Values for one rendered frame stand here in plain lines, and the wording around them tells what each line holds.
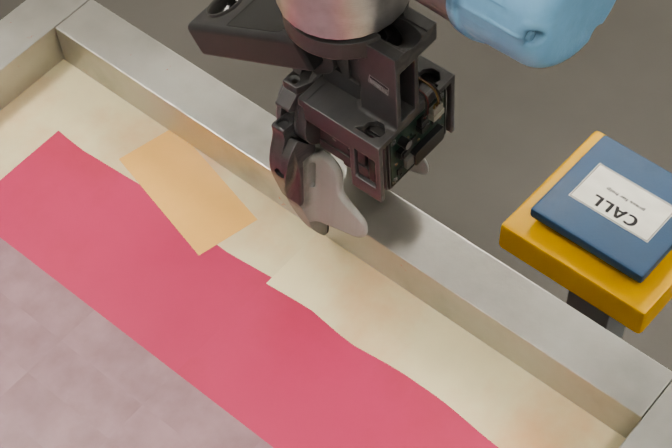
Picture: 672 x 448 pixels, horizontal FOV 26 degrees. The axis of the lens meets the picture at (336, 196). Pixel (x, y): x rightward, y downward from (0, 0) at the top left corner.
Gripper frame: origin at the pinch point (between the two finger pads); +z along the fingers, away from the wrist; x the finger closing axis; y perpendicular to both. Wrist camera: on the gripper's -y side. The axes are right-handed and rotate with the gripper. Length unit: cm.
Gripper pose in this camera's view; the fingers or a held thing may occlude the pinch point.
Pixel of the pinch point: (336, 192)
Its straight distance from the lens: 97.5
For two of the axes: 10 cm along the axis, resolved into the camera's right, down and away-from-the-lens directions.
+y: 7.6, 5.0, -4.2
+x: 6.5, -6.4, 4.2
